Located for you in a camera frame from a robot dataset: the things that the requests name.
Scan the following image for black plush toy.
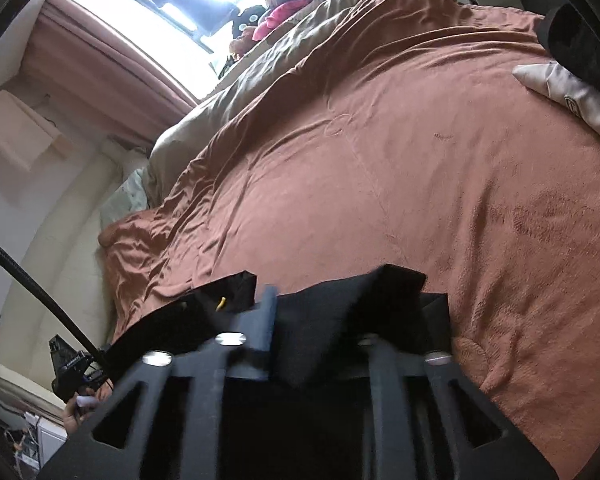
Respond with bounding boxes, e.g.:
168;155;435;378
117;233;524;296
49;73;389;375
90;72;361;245
229;3;267;42

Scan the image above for beige duvet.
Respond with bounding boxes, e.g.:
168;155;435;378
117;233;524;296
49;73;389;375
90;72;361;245
146;0;398;207

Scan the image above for pink curtain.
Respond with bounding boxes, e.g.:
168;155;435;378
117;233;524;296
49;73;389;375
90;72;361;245
24;0;202;147

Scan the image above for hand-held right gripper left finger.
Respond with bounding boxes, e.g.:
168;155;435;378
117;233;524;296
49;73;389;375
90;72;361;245
42;285;279;480

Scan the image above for white shelf unit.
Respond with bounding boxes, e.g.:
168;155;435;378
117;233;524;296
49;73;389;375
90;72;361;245
24;409;67;462

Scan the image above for brown blanket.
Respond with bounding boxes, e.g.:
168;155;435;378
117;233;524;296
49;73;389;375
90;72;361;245
99;0;600;467

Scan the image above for pink cloth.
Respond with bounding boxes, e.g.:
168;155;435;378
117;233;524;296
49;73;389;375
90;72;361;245
251;0;314;41

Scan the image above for folded beige cloth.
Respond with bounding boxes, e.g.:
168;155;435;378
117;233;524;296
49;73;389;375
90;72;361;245
511;61;600;155

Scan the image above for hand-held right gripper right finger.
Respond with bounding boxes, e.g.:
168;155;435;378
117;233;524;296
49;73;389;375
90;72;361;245
359;331;561;480

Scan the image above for cream padded headboard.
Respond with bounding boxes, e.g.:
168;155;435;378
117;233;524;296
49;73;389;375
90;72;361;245
0;154;152;412

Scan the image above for person's left hand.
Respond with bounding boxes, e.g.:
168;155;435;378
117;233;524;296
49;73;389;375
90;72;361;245
61;393;102;434

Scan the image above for black jacket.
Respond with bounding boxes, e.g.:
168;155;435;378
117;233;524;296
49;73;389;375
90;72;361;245
104;264;455;392

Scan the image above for black braided cable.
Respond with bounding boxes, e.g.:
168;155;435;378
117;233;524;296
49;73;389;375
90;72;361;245
0;231;112;377

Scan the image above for pale printed pillow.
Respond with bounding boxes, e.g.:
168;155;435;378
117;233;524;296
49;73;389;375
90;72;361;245
99;166;152;242

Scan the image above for folded black clothes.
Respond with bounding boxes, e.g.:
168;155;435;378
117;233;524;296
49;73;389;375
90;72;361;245
536;3;600;107

